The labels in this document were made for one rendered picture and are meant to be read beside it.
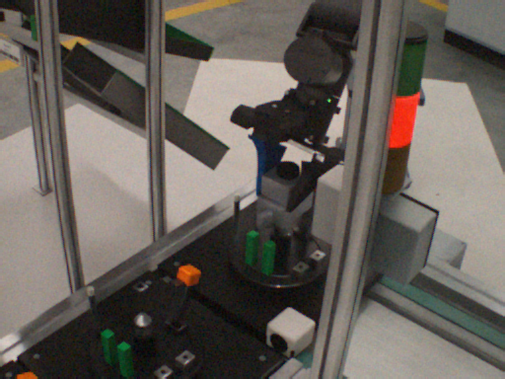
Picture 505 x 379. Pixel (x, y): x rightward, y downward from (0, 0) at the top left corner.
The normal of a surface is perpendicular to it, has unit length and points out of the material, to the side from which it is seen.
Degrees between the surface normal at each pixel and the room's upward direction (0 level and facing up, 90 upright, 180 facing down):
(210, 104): 0
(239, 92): 0
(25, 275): 0
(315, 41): 61
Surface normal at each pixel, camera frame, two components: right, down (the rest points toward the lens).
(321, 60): -0.33, 0.05
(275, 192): -0.65, 0.43
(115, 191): 0.04, -0.81
